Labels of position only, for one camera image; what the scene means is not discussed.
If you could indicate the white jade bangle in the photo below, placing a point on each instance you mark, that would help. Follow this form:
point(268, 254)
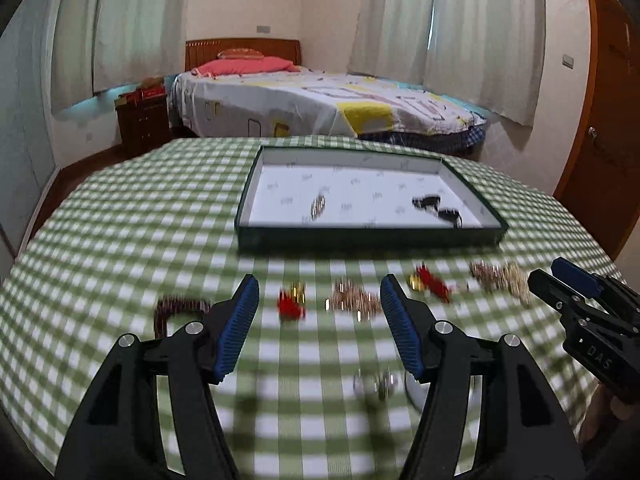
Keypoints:
point(416, 392)

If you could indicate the orange patterned pillow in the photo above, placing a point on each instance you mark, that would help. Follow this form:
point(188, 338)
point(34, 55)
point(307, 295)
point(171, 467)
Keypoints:
point(240, 54)

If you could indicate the wall light switch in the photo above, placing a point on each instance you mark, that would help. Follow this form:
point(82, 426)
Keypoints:
point(568, 61)

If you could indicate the brown wooden door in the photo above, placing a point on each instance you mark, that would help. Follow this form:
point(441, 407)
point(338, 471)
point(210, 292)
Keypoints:
point(599, 185)

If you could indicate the bed with patterned sheet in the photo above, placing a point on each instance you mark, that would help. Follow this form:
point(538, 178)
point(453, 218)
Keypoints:
point(312, 103)

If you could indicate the left white curtain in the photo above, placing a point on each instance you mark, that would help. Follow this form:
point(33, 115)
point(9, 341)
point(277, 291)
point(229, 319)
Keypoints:
point(99, 45)

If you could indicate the white curtain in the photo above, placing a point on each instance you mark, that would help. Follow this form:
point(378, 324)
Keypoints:
point(99, 45)
point(489, 53)

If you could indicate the red boxes on nightstand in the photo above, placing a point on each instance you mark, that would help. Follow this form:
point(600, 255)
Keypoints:
point(150, 88)

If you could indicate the red tassel gold charm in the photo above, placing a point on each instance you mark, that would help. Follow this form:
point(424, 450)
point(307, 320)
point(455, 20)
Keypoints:
point(422, 279)

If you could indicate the pink pillow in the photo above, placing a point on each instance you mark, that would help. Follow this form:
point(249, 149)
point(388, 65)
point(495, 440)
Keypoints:
point(244, 66)

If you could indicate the frosted glass wardrobe door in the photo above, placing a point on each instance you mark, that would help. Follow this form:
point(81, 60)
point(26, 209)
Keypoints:
point(27, 160)

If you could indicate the right white curtain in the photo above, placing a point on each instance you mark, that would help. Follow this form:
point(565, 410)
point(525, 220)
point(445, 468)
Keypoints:
point(489, 53)

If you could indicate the person's right hand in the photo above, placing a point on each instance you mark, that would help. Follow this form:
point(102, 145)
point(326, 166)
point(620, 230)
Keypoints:
point(603, 403)

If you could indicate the green white checkered tablecloth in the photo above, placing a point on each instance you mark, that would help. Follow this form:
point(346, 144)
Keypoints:
point(163, 224)

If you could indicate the red knot gold bell charm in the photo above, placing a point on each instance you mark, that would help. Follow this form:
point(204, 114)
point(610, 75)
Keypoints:
point(292, 302)

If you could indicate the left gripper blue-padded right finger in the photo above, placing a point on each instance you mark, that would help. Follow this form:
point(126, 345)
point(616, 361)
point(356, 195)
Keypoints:
point(523, 432)

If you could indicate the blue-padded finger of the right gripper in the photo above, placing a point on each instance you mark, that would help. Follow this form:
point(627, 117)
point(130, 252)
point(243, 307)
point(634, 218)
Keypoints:
point(557, 295)
point(576, 270)

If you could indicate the dark green jewelry tray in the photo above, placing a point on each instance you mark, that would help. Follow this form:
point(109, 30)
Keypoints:
point(374, 201)

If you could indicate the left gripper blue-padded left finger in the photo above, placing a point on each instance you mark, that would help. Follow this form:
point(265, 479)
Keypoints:
point(115, 433)

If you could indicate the dark wooden nightstand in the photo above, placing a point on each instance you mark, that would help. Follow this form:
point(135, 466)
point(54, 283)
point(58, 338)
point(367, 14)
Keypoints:
point(144, 127)

